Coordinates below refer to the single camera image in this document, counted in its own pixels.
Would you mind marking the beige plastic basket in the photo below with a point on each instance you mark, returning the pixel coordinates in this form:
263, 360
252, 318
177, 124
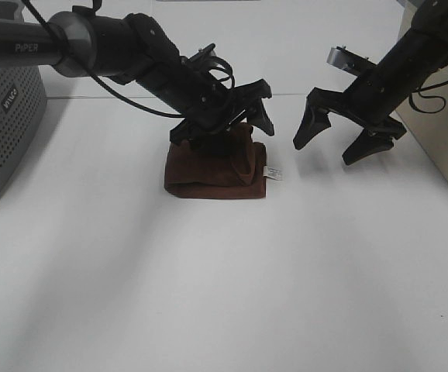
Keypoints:
437, 116

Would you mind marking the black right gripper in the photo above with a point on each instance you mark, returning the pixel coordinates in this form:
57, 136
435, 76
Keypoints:
377, 138

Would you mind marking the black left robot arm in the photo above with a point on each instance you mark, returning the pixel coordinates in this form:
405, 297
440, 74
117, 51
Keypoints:
80, 43

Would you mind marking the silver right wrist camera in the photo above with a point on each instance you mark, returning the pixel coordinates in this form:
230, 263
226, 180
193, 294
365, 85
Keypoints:
341, 58

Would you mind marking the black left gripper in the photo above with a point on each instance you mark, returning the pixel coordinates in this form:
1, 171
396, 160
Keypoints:
206, 128

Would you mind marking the brown towel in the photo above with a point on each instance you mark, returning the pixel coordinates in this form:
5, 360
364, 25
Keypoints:
241, 176

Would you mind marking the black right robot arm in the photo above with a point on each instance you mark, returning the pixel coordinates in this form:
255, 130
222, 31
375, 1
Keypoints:
379, 89

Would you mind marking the grey perforated laundry basket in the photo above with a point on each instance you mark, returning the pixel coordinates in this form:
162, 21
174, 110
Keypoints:
23, 102

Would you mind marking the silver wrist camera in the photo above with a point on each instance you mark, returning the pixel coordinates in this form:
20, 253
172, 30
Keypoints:
202, 55
341, 58

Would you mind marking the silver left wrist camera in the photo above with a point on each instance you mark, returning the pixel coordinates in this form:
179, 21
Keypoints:
202, 55

